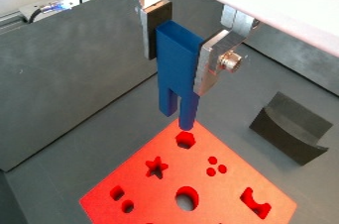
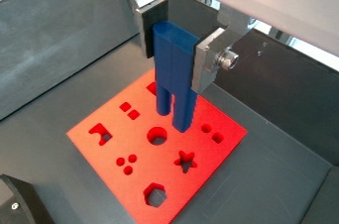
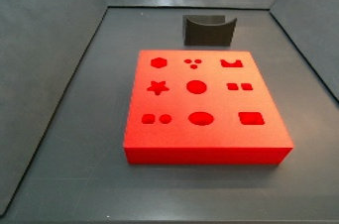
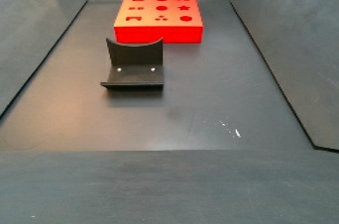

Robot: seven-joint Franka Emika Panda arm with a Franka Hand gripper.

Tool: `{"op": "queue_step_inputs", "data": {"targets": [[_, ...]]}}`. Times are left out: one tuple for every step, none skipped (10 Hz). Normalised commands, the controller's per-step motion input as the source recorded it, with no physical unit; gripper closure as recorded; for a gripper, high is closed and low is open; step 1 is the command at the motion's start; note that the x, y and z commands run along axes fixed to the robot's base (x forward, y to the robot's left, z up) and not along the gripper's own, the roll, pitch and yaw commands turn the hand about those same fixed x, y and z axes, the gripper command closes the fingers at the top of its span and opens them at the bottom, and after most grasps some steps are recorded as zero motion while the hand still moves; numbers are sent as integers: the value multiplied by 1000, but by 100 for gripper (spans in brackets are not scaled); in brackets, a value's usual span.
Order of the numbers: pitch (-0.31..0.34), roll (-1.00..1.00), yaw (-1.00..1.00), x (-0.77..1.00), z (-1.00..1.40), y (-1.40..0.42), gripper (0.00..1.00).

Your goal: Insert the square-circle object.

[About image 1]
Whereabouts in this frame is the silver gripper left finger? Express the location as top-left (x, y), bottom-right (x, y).
top-left (135, 0), bottom-right (172, 59)

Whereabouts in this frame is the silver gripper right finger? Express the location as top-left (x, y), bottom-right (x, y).
top-left (194, 5), bottom-right (259, 96)

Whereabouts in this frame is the blue square-circle peg object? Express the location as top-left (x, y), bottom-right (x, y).
top-left (156, 21), bottom-right (203, 131)

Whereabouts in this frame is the red shape-sorting block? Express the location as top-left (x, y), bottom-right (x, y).
top-left (80, 122), bottom-right (296, 224)

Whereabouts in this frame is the black curved holder bracket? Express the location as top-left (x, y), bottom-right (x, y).
top-left (250, 92), bottom-right (332, 166)

